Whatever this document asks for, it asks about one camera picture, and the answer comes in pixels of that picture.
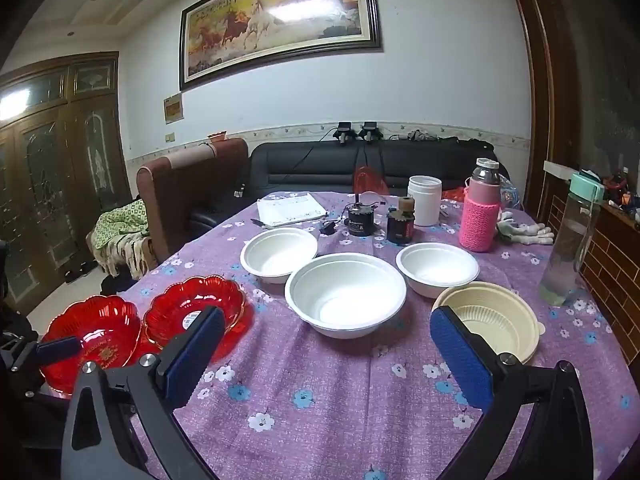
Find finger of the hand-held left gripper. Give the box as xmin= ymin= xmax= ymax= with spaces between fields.
xmin=35 ymin=337 xmax=83 ymax=366

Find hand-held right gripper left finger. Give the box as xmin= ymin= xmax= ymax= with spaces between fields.
xmin=60 ymin=305 xmax=228 ymax=480

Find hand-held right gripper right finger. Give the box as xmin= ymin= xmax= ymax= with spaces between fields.
xmin=429 ymin=305 xmax=596 ymax=480

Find red flower-shaped glass plate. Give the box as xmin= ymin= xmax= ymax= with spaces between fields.
xmin=143 ymin=275 xmax=247 ymax=351
xmin=39 ymin=295 xmax=142 ymax=395

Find cream plastic bowl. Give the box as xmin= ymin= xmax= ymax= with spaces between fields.
xmin=431 ymin=281 xmax=547 ymax=365

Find small white bowl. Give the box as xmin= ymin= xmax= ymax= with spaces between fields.
xmin=396 ymin=242 xmax=480 ymax=299
xmin=240 ymin=227 xmax=319 ymax=285

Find large white bowl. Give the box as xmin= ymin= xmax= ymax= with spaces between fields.
xmin=284 ymin=253 xmax=407 ymax=338

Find purple floral tablecloth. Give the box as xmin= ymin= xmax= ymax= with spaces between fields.
xmin=120 ymin=187 xmax=640 ymax=480

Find bottle with pink knitted sleeve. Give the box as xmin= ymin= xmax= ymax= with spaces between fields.
xmin=459 ymin=158 xmax=502 ymax=253

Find white work gloves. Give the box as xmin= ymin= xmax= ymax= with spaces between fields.
xmin=495 ymin=211 xmax=555 ymax=247

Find green patterned blanket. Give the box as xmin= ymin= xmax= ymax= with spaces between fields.
xmin=87 ymin=199 xmax=158 ymax=278

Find dark bottle with cork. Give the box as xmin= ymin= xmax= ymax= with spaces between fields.
xmin=386 ymin=197 xmax=416 ymax=246

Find white plastic jar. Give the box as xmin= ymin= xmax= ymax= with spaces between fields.
xmin=407 ymin=175 xmax=443 ymax=227

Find clear water bottle teal lid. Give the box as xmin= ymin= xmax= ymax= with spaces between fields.
xmin=538 ymin=172 xmax=606 ymax=307

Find black tin jar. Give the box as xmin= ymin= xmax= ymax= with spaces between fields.
xmin=347 ymin=192 xmax=383 ymax=237

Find brown armchair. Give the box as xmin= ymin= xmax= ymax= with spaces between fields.
xmin=136 ymin=137 xmax=250 ymax=266

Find white paper booklet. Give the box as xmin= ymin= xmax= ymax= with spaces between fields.
xmin=256 ymin=192 xmax=328 ymax=228

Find wooden glass-panel doors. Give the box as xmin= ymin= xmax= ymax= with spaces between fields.
xmin=0 ymin=51 xmax=132 ymax=311

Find red plastic bag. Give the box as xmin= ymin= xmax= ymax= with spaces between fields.
xmin=354 ymin=165 xmax=388 ymax=195

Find black leather sofa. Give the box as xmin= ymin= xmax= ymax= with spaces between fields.
xmin=190 ymin=141 xmax=511 ymax=226

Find framed horse painting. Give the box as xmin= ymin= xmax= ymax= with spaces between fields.
xmin=179 ymin=0 xmax=385 ymax=92

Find small wall notice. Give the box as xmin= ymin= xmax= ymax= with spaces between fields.
xmin=163 ymin=92 xmax=185 ymax=124

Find wooden door frame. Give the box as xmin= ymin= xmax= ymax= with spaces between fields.
xmin=497 ymin=0 xmax=586 ymax=211

